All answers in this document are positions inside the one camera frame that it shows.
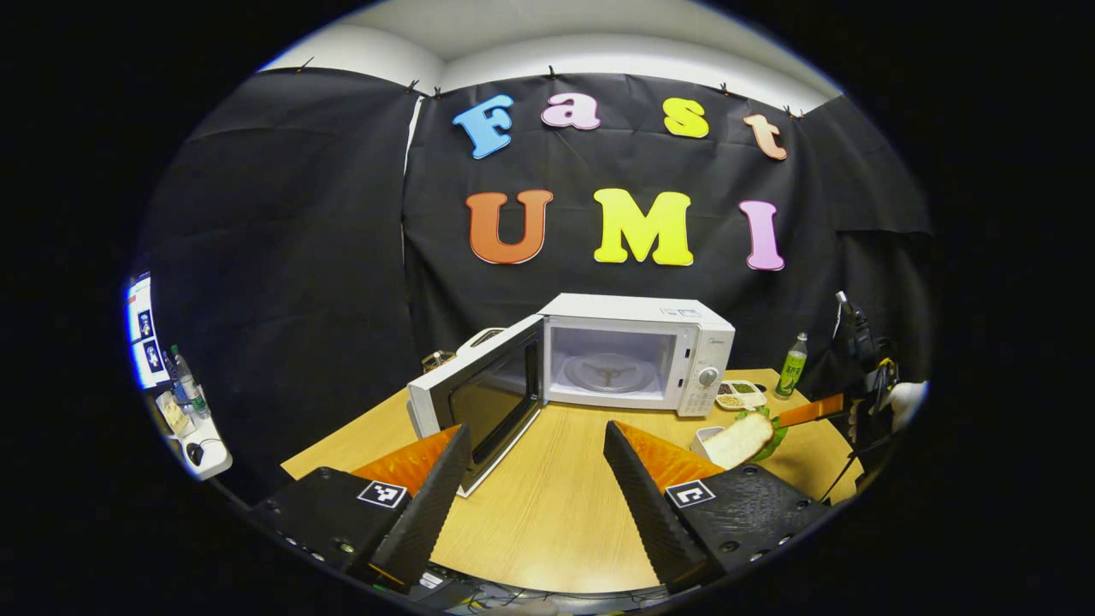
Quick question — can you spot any green label drink bottle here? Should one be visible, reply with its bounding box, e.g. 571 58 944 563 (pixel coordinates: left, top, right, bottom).
774 332 808 401

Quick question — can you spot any white side table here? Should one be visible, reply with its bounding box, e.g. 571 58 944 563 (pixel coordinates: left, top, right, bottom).
154 389 234 482

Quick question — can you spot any white toaster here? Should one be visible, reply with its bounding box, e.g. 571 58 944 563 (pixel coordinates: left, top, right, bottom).
422 327 507 375

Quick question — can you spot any lit computer screen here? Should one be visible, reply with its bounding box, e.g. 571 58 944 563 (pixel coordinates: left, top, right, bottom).
126 272 172 391

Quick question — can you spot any divided white dish of grains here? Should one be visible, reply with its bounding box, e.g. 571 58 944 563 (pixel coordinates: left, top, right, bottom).
715 379 768 412

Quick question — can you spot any clear plastic water bottle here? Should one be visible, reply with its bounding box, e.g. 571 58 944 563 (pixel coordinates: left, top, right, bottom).
169 344 211 420

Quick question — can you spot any beige packet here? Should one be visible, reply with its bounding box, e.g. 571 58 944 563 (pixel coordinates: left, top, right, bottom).
161 392 194 439

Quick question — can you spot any sandwich with lettuce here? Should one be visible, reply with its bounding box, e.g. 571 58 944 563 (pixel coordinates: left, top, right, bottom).
701 409 790 471

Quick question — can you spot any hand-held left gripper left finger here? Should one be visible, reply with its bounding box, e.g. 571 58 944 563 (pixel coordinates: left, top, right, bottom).
248 423 473 591

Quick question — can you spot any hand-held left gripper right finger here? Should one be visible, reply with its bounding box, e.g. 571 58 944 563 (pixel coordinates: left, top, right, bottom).
603 419 832 594

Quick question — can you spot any white microwave oven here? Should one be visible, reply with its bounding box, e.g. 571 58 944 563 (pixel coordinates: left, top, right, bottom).
406 293 737 499

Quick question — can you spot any black backdrop cloth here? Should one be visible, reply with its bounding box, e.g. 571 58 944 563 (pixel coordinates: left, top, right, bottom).
137 68 933 506

